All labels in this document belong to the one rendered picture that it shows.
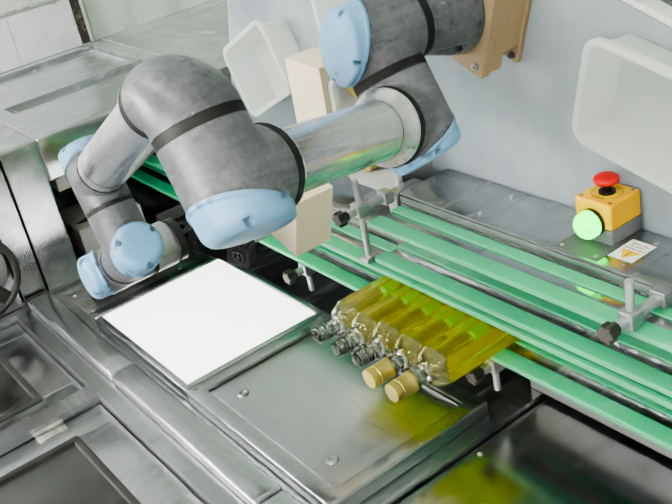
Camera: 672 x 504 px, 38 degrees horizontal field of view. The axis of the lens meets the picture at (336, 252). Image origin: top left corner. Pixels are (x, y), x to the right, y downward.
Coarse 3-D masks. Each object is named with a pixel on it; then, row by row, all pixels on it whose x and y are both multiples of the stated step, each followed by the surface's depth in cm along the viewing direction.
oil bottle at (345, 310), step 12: (384, 276) 180; (372, 288) 177; (384, 288) 176; (396, 288) 176; (348, 300) 174; (360, 300) 174; (372, 300) 173; (336, 312) 173; (348, 312) 171; (348, 324) 172
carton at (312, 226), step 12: (312, 192) 160; (324, 192) 161; (300, 204) 159; (312, 204) 161; (324, 204) 163; (300, 216) 161; (312, 216) 163; (324, 216) 165; (288, 228) 164; (300, 228) 163; (312, 228) 165; (324, 228) 167; (288, 240) 166; (300, 240) 164; (312, 240) 167; (324, 240) 169; (300, 252) 166
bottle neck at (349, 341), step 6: (354, 330) 168; (342, 336) 167; (348, 336) 167; (354, 336) 167; (360, 336) 168; (336, 342) 166; (342, 342) 166; (348, 342) 166; (354, 342) 167; (360, 342) 168; (336, 348) 168; (342, 348) 166; (348, 348) 167; (336, 354) 167; (342, 354) 166
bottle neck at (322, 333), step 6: (336, 318) 172; (324, 324) 171; (330, 324) 171; (336, 324) 172; (312, 330) 171; (318, 330) 170; (324, 330) 170; (330, 330) 171; (336, 330) 172; (342, 330) 173; (312, 336) 172; (318, 336) 170; (324, 336) 170; (330, 336) 171; (318, 342) 171
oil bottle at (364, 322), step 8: (400, 288) 175; (408, 288) 175; (392, 296) 173; (400, 296) 173; (408, 296) 172; (416, 296) 172; (376, 304) 172; (384, 304) 171; (392, 304) 171; (400, 304) 170; (408, 304) 170; (360, 312) 170; (368, 312) 170; (376, 312) 169; (384, 312) 169; (392, 312) 169; (360, 320) 168; (368, 320) 168; (376, 320) 167; (352, 328) 170; (360, 328) 168; (368, 328) 167; (368, 336) 167
